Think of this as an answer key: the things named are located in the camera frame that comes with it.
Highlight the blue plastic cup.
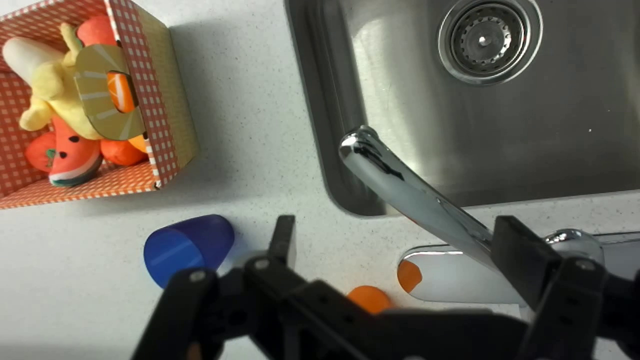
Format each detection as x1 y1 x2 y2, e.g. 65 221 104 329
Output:
142 212 239 290

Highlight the olive toy fruit slice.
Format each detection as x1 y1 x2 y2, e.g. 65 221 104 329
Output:
70 44 147 141

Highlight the red toy tomato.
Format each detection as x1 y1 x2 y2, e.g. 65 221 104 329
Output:
24 128 61 176

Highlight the chrome tap nozzle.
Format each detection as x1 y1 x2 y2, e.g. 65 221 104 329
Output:
336 123 607 269

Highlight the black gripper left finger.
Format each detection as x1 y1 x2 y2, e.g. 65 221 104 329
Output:
130 213 377 360

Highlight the toy watermelon slice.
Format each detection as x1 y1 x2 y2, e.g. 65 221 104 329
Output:
47 115 104 189

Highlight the orange plastic cup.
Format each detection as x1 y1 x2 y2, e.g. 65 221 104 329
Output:
347 284 395 317

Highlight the stainless steel sink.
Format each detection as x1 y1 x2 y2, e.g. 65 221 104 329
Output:
283 0 640 218

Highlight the metal sink drain strainer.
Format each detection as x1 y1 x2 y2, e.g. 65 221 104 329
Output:
436 0 546 86

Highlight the red orange toy fruit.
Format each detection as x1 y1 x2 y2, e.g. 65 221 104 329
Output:
77 11 121 49

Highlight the orange toy carrot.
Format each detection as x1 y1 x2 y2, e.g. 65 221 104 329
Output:
107 70 141 115

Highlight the yellow toy banana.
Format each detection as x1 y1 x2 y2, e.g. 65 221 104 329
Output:
2 22 102 141

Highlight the orange checkered cardboard box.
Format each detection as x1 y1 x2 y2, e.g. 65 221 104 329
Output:
0 0 201 212

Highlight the chrome tap base plate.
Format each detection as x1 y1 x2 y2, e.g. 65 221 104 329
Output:
397 229 640 305

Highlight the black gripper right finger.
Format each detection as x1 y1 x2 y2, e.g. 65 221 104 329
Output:
493 213 640 360

